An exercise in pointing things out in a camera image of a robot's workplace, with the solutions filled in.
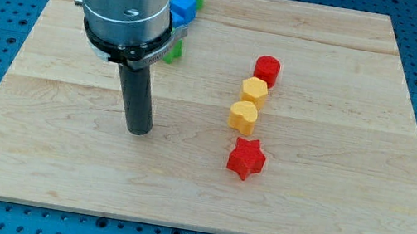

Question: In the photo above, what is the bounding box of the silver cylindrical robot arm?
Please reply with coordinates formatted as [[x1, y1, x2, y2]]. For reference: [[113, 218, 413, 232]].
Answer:
[[82, 0, 188, 70]]

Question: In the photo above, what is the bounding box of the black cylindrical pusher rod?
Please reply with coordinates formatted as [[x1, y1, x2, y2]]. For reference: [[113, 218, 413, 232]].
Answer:
[[119, 65, 153, 135]]

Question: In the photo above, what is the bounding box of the yellow hexagon block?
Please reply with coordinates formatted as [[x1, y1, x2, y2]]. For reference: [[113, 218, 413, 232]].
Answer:
[[240, 76, 268, 110]]

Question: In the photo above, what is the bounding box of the wooden board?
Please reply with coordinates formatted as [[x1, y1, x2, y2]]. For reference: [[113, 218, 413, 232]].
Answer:
[[0, 0, 417, 234]]

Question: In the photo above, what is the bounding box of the red star block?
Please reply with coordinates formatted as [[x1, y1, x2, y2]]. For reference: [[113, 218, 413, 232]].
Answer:
[[226, 137, 266, 181]]

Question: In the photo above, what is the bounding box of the green star block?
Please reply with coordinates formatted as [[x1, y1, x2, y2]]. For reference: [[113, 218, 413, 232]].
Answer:
[[163, 40, 183, 64]]

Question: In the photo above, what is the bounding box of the blue cube block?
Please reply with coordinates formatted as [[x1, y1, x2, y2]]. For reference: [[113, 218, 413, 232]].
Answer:
[[169, 0, 197, 27]]

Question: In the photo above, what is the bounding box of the yellow heart block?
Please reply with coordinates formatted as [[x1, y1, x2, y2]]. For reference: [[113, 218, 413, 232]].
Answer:
[[227, 100, 258, 136]]

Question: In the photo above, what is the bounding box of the red cylinder block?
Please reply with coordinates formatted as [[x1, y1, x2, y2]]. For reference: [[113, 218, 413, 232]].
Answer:
[[253, 55, 281, 88]]

